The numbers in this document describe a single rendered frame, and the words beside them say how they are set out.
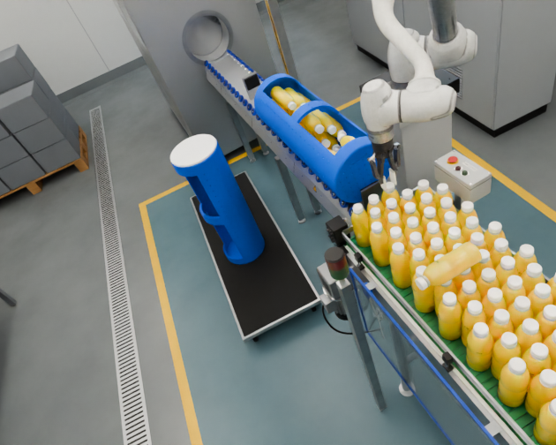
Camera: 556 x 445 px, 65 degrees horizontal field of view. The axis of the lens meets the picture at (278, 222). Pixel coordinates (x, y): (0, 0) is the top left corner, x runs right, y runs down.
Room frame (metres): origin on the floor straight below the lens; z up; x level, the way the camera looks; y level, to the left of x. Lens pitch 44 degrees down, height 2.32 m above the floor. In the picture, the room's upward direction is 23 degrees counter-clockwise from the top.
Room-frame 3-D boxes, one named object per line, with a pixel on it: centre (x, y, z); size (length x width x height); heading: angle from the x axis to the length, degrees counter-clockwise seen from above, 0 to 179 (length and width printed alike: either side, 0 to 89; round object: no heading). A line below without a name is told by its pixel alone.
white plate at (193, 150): (2.16, 0.28, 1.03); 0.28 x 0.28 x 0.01
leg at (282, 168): (2.34, -0.17, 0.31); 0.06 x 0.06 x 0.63; 10
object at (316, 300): (2.24, 0.27, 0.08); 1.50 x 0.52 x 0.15; 5
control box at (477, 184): (1.16, -0.73, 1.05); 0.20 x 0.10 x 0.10; 10
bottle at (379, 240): (1.05, -0.33, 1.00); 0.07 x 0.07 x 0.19
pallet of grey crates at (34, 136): (4.71, 2.30, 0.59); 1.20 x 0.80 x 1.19; 95
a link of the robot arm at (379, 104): (1.19, -0.46, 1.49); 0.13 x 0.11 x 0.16; 57
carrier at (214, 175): (2.16, 0.28, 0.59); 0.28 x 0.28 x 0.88
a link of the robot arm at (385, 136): (1.20, -0.45, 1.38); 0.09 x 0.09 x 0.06
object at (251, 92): (2.63, -0.19, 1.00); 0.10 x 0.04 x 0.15; 100
